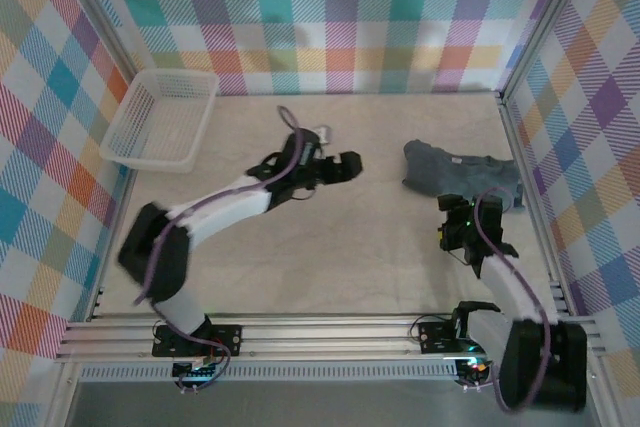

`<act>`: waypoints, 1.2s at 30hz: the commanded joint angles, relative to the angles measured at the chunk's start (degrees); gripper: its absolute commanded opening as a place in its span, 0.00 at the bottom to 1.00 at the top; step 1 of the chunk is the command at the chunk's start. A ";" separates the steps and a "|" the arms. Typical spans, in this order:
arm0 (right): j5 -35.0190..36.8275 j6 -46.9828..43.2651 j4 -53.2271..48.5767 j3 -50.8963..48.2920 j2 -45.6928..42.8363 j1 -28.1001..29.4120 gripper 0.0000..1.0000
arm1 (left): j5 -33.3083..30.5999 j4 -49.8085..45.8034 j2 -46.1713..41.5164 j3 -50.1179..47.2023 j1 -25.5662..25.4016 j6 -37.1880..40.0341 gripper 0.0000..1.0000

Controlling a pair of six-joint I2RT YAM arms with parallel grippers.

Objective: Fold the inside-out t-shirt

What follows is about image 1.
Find aluminium side rail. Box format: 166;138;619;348
498;95;571;312

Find grey-blue t-shirt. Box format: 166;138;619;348
401;138;527;214

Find slotted grey cable duct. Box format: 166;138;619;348
79;365;459;383

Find white plastic mesh basket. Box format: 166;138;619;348
98;69;220;174

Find aluminium frame post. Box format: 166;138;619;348
49;0;142;79
498;0;602;98

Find left aluminium frame post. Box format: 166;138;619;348
49;0;142;79

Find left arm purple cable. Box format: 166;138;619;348
133;105;307;389

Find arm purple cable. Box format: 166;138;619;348
133;105;307;389
456;186;553;414

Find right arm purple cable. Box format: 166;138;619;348
456;186;553;414

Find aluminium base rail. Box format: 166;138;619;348
53;314;609;363

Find right aluminium frame post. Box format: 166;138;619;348
498;0;602;98

